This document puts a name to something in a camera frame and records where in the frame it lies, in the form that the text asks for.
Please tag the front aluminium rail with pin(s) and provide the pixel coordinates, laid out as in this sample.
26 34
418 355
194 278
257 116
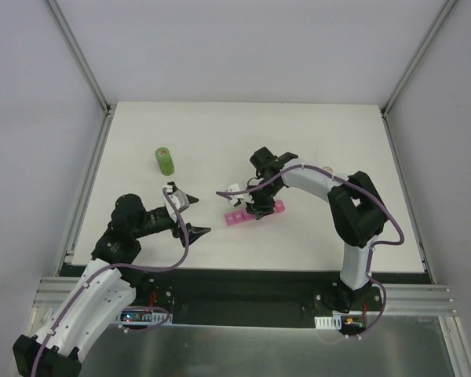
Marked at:
402 299

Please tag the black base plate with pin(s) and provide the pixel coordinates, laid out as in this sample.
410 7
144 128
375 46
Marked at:
244 298

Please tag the pink weekly pill organizer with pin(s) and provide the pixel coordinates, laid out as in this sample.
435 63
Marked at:
243 216

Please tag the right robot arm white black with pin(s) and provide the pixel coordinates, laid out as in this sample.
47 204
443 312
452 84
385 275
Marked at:
357 219

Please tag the right white cable duct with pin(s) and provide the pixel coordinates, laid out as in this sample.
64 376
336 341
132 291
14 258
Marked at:
328 323

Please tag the right aluminium frame post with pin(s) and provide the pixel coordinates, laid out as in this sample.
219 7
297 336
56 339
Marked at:
434 29

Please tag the aluminium frame post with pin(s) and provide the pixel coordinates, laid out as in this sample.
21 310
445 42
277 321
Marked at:
77 54
434 29

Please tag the left white cable duct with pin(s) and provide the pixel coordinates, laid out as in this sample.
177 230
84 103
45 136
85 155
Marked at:
143 318

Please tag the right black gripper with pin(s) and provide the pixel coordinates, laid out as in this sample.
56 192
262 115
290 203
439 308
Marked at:
259 204

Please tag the white cable duct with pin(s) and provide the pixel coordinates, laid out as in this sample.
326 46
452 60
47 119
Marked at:
143 318
328 323

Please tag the green pill bottle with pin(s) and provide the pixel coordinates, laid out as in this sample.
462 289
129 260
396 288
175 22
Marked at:
164 160

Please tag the left aluminium frame post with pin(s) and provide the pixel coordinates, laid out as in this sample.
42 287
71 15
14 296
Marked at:
77 54

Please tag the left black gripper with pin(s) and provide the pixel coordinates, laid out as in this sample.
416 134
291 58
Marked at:
179 219

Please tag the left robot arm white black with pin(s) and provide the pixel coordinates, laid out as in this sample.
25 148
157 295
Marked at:
109 283

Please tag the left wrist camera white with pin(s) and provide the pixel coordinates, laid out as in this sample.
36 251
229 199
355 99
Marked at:
174 199

